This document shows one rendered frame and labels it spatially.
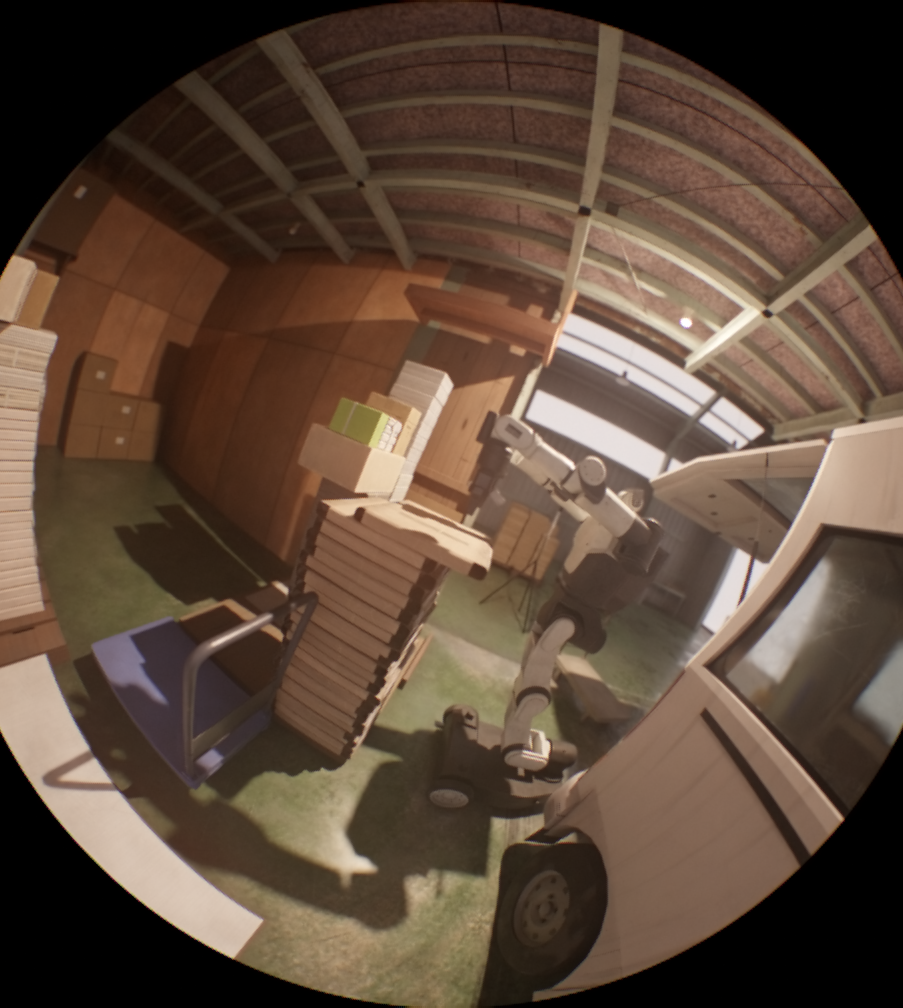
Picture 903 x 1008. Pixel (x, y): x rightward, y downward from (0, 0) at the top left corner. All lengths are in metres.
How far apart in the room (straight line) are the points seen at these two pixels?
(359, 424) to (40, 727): 1.83
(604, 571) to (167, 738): 1.58
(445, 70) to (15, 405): 2.09
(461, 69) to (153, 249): 3.66
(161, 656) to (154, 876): 0.88
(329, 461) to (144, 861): 1.69
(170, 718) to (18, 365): 1.34
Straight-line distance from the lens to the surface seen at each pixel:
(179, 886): 1.23
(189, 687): 0.67
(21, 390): 1.53
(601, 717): 2.43
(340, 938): 1.32
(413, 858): 1.44
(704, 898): 0.82
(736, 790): 0.79
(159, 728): 1.31
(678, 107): 1.66
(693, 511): 2.10
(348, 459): 1.36
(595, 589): 1.09
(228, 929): 1.21
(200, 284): 4.80
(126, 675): 1.46
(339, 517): 0.94
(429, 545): 0.84
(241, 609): 2.00
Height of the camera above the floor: 1.31
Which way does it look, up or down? 6 degrees down
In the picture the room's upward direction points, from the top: 24 degrees clockwise
